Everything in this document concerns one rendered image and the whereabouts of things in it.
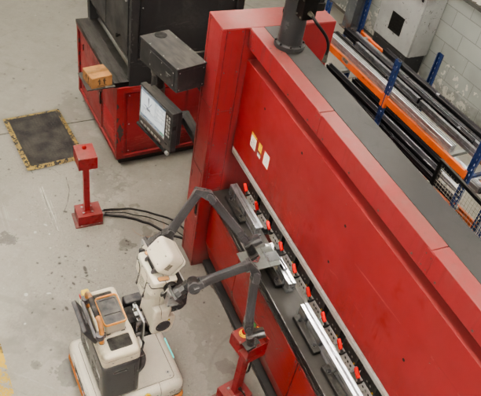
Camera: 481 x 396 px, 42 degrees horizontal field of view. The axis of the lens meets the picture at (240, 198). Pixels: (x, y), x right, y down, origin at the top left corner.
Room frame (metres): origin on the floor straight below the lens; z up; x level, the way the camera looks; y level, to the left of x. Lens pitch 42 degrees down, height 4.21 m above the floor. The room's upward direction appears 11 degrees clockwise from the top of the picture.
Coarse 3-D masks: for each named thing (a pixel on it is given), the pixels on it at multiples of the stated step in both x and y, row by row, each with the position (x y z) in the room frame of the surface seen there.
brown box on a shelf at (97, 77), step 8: (80, 72) 4.81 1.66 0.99; (88, 72) 4.67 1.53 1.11; (96, 72) 4.69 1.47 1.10; (104, 72) 4.72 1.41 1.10; (88, 80) 4.64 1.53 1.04; (96, 80) 4.62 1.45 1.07; (104, 80) 4.66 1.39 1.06; (88, 88) 4.59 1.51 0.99; (96, 88) 4.62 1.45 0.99; (104, 88) 4.64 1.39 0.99
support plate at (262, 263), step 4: (256, 248) 3.06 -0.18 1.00; (264, 248) 3.07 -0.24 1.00; (268, 248) 3.08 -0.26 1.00; (240, 252) 2.99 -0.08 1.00; (244, 252) 3.00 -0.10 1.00; (260, 252) 3.03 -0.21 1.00; (240, 256) 2.96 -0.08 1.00; (244, 256) 2.96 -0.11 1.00; (260, 256) 2.99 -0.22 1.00; (264, 256) 3.00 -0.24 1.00; (240, 260) 2.92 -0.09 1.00; (256, 260) 2.95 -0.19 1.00; (260, 260) 2.95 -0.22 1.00; (264, 260) 2.96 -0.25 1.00; (256, 264) 2.91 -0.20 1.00; (260, 264) 2.92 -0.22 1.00; (264, 264) 2.93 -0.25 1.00; (268, 264) 2.93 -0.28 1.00; (272, 264) 2.94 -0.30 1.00; (276, 264) 2.95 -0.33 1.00; (280, 264) 2.96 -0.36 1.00; (260, 268) 2.88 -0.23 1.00; (264, 268) 2.89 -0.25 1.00; (248, 272) 2.83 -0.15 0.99
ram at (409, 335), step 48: (240, 144) 3.65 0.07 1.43; (288, 144) 3.14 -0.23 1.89; (288, 192) 3.03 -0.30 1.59; (336, 192) 2.66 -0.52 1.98; (288, 240) 2.91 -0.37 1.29; (336, 240) 2.55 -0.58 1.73; (384, 240) 2.27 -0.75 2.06; (336, 288) 2.43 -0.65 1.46; (384, 288) 2.16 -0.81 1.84; (432, 288) 2.01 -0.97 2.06; (384, 336) 2.05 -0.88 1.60; (432, 336) 1.85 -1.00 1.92; (384, 384) 1.93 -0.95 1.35; (432, 384) 1.74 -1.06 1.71; (480, 384) 1.58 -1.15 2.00
